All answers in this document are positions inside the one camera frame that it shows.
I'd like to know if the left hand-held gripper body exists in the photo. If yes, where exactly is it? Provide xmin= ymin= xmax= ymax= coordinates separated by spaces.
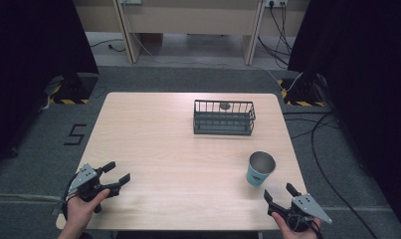
xmin=68 ymin=162 xmax=122 ymax=214

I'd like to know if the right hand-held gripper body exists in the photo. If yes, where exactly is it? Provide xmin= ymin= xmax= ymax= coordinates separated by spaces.
xmin=267 ymin=193 xmax=333 ymax=233

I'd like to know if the blue cup with metal inside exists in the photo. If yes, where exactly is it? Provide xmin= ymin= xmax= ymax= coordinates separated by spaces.
xmin=246 ymin=150 xmax=277 ymax=187

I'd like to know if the black wire basket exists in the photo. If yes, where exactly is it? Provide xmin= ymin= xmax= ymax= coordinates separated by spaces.
xmin=192 ymin=99 xmax=257 ymax=136

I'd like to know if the person's right hand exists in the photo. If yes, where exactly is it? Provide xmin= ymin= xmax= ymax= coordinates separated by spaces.
xmin=271 ymin=211 xmax=322 ymax=239

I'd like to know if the person's left hand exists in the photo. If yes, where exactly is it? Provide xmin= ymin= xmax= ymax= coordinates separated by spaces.
xmin=66 ymin=188 xmax=111 ymax=231

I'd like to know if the black stand base striped tape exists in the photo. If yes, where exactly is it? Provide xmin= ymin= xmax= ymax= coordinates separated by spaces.
xmin=43 ymin=73 xmax=100 ymax=106
xmin=277 ymin=73 xmax=325 ymax=108

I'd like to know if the black curtain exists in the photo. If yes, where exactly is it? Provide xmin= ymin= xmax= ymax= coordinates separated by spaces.
xmin=0 ymin=0 xmax=100 ymax=167
xmin=287 ymin=0 xmax=401 ymax=230

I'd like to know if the beige wooden desk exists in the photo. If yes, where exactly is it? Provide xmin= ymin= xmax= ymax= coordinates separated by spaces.
xmin=72 ymin=0 xmax=311 ymax=66

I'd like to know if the right hand-held gripper cable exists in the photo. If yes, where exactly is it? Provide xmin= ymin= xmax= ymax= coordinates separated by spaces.
xmin=307 ymin=218 xmax=324 ymax=239

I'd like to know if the long black floor cable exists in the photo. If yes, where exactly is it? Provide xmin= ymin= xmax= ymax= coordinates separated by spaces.
xmin=282 ymin=111 xmax=379 ymax=239

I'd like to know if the black cable with plug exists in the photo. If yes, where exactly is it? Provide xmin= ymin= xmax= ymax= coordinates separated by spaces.
xmin=89 ymin=38 xmax=126 ymax=54

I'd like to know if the bundle of black cables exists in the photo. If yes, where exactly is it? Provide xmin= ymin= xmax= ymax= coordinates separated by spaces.
xmin=257 ymin=2 xmax=295 ymax=70

